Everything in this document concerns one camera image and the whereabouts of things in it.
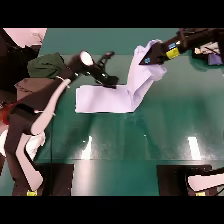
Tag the heap of clothes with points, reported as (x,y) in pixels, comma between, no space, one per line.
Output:
(213,58)

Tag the dark green garment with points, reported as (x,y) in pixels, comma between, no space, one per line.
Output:
(46,66)

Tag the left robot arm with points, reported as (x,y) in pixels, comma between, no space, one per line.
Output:
(50,103)

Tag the white shirt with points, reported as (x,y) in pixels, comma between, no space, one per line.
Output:
(100,99)

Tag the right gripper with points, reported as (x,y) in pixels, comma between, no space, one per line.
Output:
(159,52)

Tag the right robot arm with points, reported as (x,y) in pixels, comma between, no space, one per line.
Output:
(200,35)

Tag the brown garment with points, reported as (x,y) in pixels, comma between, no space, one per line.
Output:
(32,87)

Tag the red garment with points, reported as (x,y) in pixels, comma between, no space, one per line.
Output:
(4,115)

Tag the white garment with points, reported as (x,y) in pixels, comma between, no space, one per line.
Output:
(34,145)

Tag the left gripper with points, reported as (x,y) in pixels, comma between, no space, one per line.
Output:
(109,81)

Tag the black garment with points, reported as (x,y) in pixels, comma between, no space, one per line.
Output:
(13,61)

